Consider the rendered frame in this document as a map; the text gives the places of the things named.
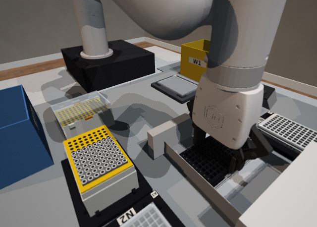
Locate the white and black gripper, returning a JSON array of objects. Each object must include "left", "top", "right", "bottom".
[{"left": 187, "top": 72, "right": 273, "bottom": 174}]

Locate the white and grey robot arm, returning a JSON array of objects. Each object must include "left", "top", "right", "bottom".
[{"left": 72, "top": 0, "right": 286, "bottom": 88}]

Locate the yellow open-top bin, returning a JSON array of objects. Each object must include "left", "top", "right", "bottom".
[{"left": 180, "top": 39, "right": 211, "bottom": 82}]

